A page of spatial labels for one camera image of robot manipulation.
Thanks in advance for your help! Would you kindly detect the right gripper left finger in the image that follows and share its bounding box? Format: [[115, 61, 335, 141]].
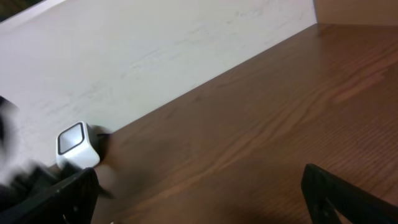
[[1, 168, 100, 223]]

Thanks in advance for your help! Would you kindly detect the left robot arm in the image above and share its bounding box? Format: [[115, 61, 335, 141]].
[[1, 96, 62, 212]]

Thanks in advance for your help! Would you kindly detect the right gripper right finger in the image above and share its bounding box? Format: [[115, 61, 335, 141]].
[[301, 164, 397, 223]]

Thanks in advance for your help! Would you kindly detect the white barcode scanner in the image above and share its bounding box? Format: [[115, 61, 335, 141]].
[[56, 121, 101, 169]]

